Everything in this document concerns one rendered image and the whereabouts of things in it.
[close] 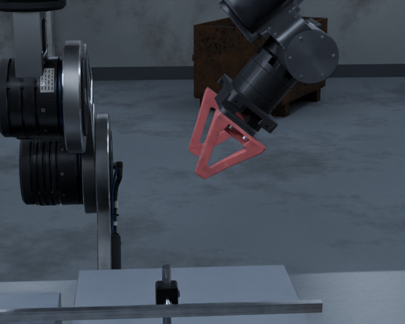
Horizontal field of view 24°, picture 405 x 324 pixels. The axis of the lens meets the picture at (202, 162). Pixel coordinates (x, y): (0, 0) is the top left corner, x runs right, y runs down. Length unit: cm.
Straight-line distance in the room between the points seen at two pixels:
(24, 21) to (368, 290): 74
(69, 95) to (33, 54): 10
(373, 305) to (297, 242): 273
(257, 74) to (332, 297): 63
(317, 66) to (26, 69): 76
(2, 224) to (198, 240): 97
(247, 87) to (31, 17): 65
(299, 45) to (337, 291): 72
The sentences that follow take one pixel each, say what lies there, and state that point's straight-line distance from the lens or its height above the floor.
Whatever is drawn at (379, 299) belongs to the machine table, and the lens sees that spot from 160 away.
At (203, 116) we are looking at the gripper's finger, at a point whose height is 121.
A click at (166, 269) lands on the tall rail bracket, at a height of 99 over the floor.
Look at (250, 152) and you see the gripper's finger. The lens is 102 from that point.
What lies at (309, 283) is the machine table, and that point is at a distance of 164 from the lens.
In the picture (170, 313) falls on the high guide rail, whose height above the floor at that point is 95.
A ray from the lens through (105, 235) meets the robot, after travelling 212.
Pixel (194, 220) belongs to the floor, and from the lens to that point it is 458.
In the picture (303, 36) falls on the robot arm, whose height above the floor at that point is 133.
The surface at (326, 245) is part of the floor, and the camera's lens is 427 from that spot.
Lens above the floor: 145
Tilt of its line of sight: 15 degrees down
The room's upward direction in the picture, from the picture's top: straight up
